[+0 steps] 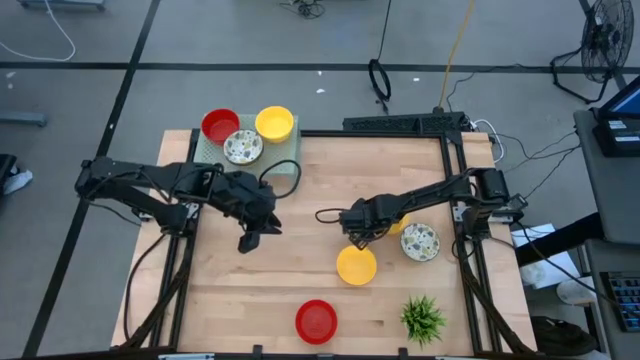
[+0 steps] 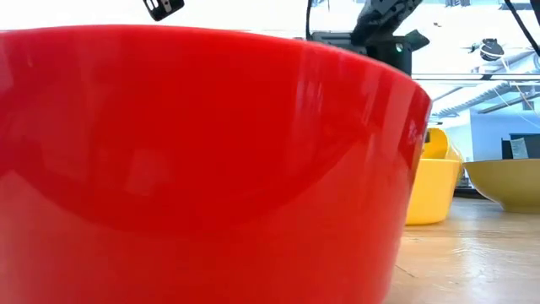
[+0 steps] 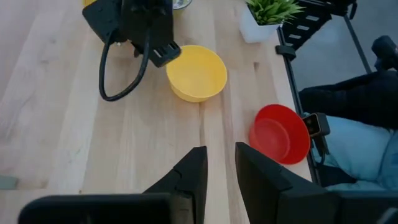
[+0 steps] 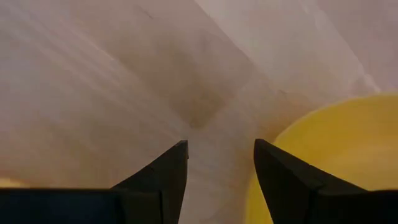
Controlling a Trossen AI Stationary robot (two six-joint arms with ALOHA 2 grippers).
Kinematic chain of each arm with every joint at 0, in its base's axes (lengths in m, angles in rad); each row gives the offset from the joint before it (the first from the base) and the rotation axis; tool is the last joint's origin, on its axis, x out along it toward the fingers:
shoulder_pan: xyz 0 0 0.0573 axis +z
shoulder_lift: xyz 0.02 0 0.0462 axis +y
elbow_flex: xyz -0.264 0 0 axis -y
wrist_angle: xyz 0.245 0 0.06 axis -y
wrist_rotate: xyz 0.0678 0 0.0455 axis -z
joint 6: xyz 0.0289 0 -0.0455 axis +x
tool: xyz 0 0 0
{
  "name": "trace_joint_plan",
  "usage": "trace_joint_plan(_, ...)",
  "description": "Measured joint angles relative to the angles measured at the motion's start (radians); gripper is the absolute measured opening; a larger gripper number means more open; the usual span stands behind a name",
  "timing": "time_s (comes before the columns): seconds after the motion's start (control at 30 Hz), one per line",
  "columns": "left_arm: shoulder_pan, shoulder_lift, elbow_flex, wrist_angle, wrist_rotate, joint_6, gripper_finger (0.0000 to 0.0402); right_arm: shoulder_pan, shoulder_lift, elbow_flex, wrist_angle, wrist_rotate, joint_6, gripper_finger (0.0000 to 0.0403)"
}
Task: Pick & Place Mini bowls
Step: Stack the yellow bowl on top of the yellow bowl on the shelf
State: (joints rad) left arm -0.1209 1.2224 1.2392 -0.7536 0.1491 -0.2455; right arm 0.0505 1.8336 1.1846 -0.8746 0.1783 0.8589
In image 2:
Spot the yellow mini bowl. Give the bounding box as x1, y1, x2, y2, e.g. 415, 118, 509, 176
421, 127, 465, 164
405, 158, 462, 226

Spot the olive pear-print bowl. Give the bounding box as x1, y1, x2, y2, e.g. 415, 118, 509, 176
462, 158, 540, 214

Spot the black ceiling-hung device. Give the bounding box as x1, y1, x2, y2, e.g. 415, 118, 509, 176
468, 37, 506, 62

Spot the red plastic bowl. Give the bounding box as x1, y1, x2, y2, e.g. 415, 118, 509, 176
0, 24, 433, 304

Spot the white paper sheet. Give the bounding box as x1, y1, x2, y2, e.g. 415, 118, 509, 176
510, 137, 530, 160

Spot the dark computer monitor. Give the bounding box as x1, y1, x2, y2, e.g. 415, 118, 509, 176
501, 133, 540, 160

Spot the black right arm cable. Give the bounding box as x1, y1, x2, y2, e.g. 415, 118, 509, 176
305, 0, 315, 41

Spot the black hanging cable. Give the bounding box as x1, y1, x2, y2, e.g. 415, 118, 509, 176
503, 0, 540, 44

